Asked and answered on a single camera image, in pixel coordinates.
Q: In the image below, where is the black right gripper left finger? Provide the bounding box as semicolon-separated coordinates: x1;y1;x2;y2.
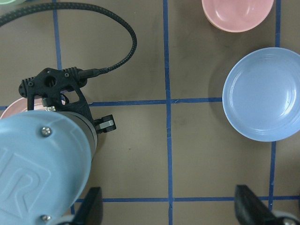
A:
72;187;103;225

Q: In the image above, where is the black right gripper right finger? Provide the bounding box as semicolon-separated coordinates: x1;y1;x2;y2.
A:
234;185;281;225

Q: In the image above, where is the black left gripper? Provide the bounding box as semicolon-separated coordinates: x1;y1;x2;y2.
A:
58;89;116;134

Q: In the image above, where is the pink plate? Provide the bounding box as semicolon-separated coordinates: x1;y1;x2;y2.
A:
0;97;55;119

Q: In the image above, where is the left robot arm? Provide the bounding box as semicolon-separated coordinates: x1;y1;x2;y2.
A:
0;97;116;225

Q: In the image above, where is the blue plate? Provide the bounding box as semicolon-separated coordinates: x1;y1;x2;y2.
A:
222;47;300;142

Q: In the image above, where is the green bowl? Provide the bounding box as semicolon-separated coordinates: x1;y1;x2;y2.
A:
0;0;26;7

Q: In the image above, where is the pink bowl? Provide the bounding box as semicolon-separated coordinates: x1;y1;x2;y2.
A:
202;0;274;33

